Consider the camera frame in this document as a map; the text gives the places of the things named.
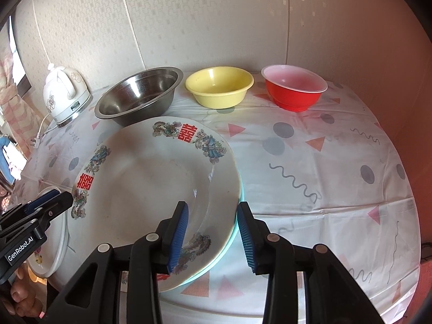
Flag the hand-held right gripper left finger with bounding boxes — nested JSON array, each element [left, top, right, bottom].
[[42, 201, 190, 324]]

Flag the white kettle power cord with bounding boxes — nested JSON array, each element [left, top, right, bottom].
[[29, 112, 56, 150]]

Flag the white geometric print tablecloth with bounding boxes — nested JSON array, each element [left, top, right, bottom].
[[13, 80, 423, 324]]

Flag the white dragon print plate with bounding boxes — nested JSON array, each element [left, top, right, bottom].
[[70, 116, 241, 293]]

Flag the red plastic bowl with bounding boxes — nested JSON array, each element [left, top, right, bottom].
[[261, 64, 328, 112]]

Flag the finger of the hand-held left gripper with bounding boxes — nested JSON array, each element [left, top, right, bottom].
[[34, 192, 74, 225], [26, 190, 60, 211]]

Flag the person's left hand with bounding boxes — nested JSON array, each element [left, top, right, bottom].
[[0, 264, 46, 318]]

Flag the small white flower print plate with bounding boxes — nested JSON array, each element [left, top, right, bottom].
[[26, 185, 70, 278]]

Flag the blue and white cloth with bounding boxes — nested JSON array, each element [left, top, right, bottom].
[[0, 136, 22, 184]]

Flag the stainless steel bowl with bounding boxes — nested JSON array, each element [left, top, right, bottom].
[[94, 66, 184, 127]]

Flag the pink checked curtain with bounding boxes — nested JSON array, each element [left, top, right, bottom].
[[0, 42, 46, 184]]

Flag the yellow plastic bowl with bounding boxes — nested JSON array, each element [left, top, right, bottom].
[[185, 67, 255, 109]]

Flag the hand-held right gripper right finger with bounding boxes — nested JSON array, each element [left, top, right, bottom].
[[236, 201, 385, 324]]

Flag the white electric kettle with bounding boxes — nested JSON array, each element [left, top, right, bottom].
[[43, 63, 94, 128]]

